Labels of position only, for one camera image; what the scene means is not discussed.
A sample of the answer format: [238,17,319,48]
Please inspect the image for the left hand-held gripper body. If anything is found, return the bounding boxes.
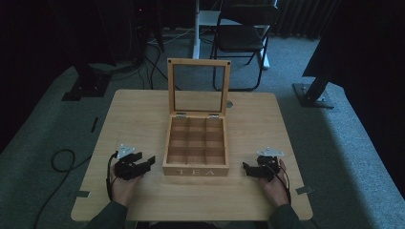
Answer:
[114,144,145,181]

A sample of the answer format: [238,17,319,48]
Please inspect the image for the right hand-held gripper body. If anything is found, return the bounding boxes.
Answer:
[254,146,285,183]

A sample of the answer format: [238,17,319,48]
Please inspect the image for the wooden tea box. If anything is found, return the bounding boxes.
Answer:
[161,57,232,177]

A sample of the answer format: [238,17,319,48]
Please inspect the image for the person's left hand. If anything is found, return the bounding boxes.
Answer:
[109,173,145,208]

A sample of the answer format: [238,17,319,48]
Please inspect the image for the person's right hand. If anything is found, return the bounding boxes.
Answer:
[257,158,291,208]

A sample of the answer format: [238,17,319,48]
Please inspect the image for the black metal stand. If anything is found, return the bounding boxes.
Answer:
[61,61,113,102]
[291,63,339,110]

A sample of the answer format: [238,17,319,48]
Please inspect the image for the black folding chair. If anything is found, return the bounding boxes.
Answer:
[210,3,281,93]

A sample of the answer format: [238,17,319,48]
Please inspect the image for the dark cloth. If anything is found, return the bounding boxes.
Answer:
[302,0,405,195]

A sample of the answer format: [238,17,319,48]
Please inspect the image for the dark pleated curtain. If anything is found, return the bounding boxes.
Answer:
[274,0,342,41]

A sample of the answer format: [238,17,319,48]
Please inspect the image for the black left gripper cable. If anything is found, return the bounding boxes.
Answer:
[106,151,119,202]

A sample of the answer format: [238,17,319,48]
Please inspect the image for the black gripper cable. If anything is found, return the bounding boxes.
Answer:
[106,151,119,202]
[266,163,292,205]

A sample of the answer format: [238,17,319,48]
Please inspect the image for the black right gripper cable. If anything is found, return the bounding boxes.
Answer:
[266,163,292,205]

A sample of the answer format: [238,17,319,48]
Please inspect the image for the black floor cable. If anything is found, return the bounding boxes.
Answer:
[32,148,94,229]

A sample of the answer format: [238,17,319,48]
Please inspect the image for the black cable bundle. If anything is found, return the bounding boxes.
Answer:
[127,18,181,92]

